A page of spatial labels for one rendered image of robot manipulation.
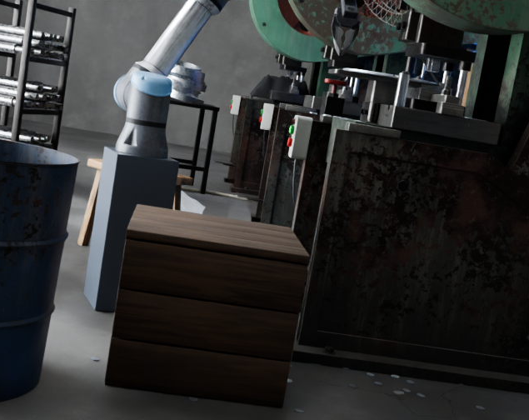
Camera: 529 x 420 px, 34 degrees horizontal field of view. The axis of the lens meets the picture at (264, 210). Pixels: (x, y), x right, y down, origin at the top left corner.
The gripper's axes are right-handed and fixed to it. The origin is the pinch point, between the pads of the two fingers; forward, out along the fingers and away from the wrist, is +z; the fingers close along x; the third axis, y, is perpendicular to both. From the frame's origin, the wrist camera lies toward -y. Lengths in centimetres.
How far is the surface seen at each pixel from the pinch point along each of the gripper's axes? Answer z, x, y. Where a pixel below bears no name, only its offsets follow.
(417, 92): 9.7, -18.9, -37.2
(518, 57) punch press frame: -3, -41, -51
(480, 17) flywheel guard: -9, -21, -79
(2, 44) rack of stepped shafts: 15, 146, 156
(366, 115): 18.6, -5.7, -36.5
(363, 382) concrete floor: 85, -10, -75
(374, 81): 8.7, -6.0, -37.0
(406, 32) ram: -6.1, -12.5, -37.1
